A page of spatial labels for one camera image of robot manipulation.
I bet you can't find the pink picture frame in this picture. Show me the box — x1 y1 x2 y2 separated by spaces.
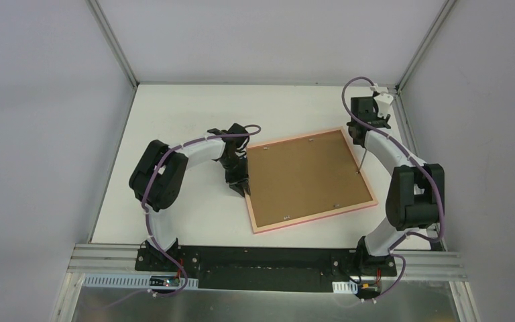
245 127 379 234

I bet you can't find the yellow black screwdriver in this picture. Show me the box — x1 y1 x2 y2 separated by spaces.
356 149 367 174

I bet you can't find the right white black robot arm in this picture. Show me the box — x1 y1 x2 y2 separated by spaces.
347 97 445 275

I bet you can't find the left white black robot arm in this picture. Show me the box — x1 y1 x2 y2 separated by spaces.
129 123 261 272

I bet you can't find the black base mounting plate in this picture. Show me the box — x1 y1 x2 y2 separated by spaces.
135 244 397 292

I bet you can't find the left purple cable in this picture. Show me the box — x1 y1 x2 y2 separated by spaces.
141 123 262 299

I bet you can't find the right white cable duct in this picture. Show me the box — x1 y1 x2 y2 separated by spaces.
332 280 358 294

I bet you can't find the white cable duct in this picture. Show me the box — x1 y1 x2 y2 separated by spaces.
82 274 198 290
332 280 358 294

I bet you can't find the aluminium front rail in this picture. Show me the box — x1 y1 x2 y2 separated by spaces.
67 244 468 282

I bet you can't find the left white cable duct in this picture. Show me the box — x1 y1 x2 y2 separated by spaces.
82 274 198 290

